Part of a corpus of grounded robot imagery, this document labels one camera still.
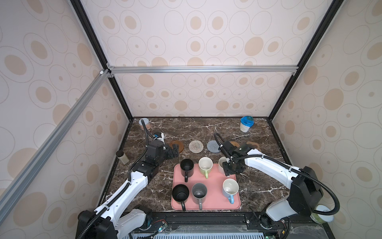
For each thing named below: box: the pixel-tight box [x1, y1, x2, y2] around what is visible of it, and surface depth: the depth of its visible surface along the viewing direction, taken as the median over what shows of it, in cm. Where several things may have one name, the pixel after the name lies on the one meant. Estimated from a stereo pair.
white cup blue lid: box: [239, 115, 255, 133], surface depth 108 cm
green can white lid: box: [309, 204, 335, 225], surface depth 73 cm
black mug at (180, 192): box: [172, 183, 190, 212], surface depth 78 cm
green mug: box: [198, 156, 214, 179], surface depth 87 cm
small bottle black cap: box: [115, 149, 130, 165], surface depth 91 cm
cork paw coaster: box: [246, 141, 261, 152], surface depth 105 cm
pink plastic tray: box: [171, 163, 241, 210], surface depth 84 cm
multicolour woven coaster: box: [188, 139, 204, 154], surface depth 105 cm
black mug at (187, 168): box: [180, 158, 194, 183], surface depth 87 cm
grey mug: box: [191, 182, 208, 211], surface depth 76 cm
